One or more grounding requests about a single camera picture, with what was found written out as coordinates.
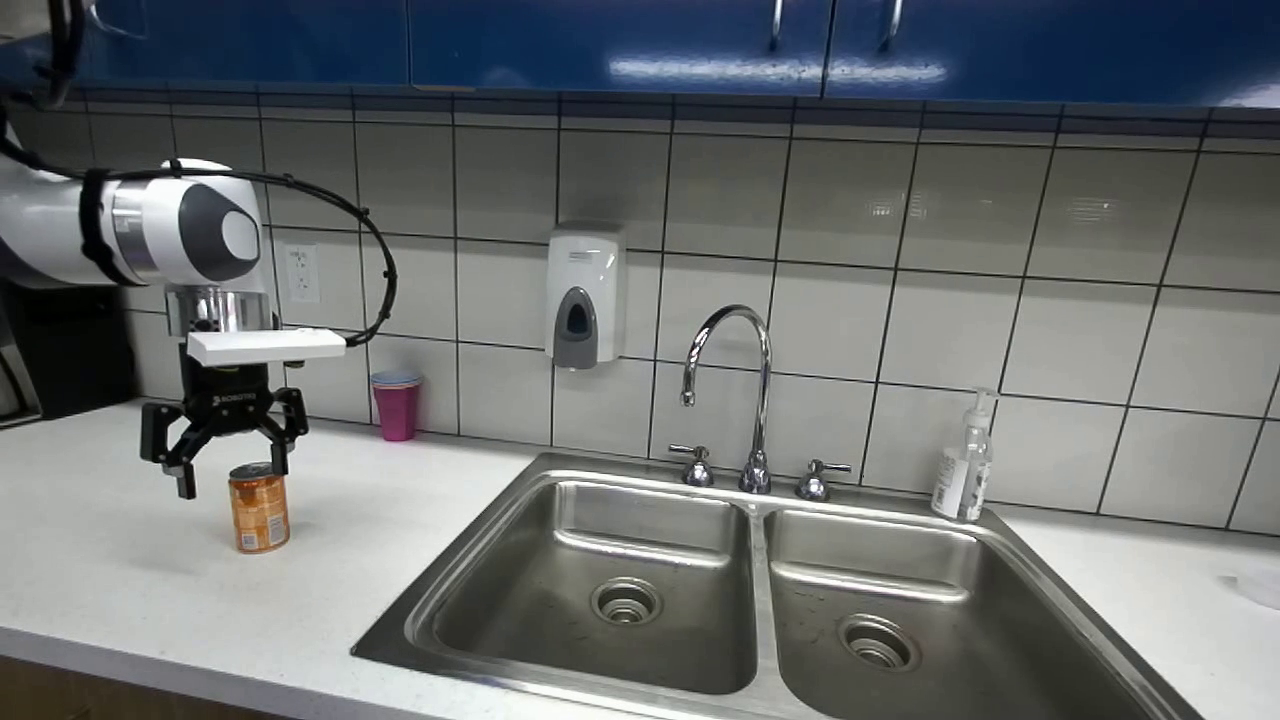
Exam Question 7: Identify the clear pump soap bottle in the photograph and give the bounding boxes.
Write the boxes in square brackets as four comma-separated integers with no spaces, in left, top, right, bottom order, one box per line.
[926,387,1000,524]

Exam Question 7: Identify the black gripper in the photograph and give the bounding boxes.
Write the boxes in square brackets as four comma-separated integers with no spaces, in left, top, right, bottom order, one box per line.
[137,357,315,505]

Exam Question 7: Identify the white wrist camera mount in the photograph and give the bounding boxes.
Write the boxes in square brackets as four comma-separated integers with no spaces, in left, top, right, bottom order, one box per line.
[181,322,353,372]

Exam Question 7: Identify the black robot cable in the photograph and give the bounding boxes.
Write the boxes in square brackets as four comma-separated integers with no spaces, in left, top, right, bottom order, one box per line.
[42,0,401,352]

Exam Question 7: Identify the black microwave oven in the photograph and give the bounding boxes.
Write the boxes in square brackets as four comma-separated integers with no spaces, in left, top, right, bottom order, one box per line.
[0,226,143,432]

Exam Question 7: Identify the chrome gooseneck faucet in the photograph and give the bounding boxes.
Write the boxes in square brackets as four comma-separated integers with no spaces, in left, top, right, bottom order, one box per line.
[675,299,781,497]

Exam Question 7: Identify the stainless steel double sink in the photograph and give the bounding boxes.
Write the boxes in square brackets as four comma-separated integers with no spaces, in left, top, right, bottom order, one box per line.
[346,449,1204,720]

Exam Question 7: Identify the pink plastic cup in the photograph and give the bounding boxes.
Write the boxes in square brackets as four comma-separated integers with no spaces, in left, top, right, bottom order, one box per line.
[366,366,428,444]

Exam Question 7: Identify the white wall soap dispenser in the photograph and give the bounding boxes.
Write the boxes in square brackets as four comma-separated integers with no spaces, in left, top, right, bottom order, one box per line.
[542,231,628,372]

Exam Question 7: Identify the orange drink can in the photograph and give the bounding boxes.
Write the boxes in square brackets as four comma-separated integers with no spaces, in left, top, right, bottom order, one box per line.
[224,461,296,558]

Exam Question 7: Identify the white wall outlet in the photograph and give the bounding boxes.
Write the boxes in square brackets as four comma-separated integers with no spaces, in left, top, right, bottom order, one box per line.
[271,236,329,322]

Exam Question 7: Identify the chrome faucet handle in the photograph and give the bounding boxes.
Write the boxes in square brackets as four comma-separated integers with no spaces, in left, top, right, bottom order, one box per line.
[792,455,851,505]
[665,439,718,488]

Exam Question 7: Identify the blue wall cabinets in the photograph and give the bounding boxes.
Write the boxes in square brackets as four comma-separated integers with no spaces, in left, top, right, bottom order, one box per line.
[0,0,1280,115]

